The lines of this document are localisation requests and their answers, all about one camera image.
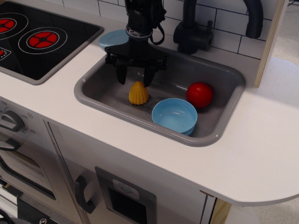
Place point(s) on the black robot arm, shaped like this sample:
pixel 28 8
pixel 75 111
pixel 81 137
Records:
pixel 144 25

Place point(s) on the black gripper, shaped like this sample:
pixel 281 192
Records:
pixel 136 53

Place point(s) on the grey dispenser panel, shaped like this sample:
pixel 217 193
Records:
pixel 126 199

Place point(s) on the red toy tomato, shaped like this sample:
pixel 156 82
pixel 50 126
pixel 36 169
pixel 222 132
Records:
pixel 199 94

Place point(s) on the wooden side panel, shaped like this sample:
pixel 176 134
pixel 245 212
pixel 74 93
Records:
pixel 280 9

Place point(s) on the grey sink basin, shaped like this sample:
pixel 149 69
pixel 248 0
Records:
pixel 100 89

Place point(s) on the black faucet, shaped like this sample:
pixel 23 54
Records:
pixel 190 38

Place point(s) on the light blue bowl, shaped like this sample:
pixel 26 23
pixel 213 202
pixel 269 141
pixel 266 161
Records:
pixel 175 114

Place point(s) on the yellow toy corn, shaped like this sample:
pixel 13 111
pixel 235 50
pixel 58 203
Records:
pixel 138 94

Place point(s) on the grey oven door handle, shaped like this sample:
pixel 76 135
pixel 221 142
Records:
pixel 9 145

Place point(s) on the light blue plate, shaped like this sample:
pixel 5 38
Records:
pixel 112 38

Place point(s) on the grey oven knob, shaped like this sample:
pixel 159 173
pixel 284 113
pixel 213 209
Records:
pixel 11 121

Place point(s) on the black toy stovetop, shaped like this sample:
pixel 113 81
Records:
pixel 36 44

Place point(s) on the grey cabinet door handle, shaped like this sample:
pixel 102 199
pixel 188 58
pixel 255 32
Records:
pixel 79 188

